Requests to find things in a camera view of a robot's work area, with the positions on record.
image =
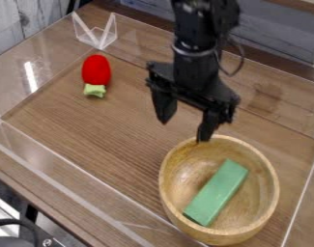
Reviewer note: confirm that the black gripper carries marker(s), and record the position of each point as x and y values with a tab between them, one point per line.
190	80

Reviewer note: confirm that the green rectangular block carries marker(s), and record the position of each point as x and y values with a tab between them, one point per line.
212	197

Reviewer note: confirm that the brown wooden bowl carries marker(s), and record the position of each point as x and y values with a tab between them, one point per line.
189	164

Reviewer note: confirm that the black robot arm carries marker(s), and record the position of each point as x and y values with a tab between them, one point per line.
202	22

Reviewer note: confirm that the red plush strawberry toy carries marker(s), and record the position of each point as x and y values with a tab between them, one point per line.
95	75

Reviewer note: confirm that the clear acrylic corner bracket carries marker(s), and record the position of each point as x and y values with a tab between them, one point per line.
96	37

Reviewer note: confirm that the clear acrylic enclosure wall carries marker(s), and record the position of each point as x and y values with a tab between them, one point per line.
88	207

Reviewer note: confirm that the black metal table frame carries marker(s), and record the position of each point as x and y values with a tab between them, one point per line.
41	231

